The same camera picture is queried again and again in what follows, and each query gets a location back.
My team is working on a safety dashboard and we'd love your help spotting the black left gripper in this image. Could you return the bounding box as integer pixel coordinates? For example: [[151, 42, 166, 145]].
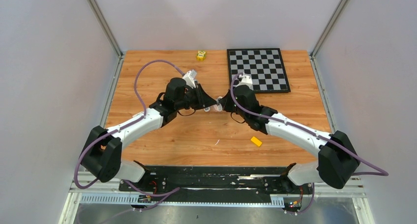
[[175, 84, 216, 111]]

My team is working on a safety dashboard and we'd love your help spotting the pink white small stapler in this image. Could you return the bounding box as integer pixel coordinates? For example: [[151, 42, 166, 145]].
[[204, 96, 223, 112]]

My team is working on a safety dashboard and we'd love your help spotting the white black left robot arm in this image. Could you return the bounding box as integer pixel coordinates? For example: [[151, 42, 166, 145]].
[[80, 78, 216, 191]]

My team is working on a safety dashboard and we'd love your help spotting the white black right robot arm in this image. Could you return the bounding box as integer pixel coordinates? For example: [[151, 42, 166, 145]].
[[217, 85, 360, 194]]

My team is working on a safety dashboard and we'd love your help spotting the small yellow toy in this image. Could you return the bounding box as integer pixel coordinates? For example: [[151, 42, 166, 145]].
[[196, 50, 207, 61]]

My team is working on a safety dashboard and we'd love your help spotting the yellow rectangular block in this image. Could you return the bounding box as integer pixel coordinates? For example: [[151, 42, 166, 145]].
[[250, 137, 263, 147]]

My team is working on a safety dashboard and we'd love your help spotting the black grey chessboard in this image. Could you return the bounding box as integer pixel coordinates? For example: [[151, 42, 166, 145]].
[[226, 48, 291, 93]]

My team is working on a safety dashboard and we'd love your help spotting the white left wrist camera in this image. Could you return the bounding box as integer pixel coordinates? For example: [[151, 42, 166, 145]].
[[182, 69, 198, 89]]

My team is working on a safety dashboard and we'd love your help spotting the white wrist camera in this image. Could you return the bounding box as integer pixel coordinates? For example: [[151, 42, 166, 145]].
[[236, 74, 253, 90], [182, 69, 198, 89]]

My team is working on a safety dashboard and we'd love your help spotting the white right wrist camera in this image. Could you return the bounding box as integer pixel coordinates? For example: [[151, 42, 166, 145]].
[[236, 74, 253, 90]]

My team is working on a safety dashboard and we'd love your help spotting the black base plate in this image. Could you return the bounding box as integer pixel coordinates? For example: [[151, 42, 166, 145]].
[[119, 166, 312, 195]]

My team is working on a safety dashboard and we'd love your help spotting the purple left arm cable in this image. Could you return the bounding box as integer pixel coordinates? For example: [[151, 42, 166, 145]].
[[73, 59, 186, 190]]

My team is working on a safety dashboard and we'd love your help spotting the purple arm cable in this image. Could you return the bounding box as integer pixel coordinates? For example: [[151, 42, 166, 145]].
[[229, 73, 389, 177], [73, 59, 186, 190]]

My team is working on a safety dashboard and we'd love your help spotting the aluminium rail base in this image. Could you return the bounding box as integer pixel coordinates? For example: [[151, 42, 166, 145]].
[[59, 172, 375, 224]]

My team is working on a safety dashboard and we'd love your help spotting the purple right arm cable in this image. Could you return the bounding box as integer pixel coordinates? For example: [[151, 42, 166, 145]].
[[229, 73, 389, 177]]

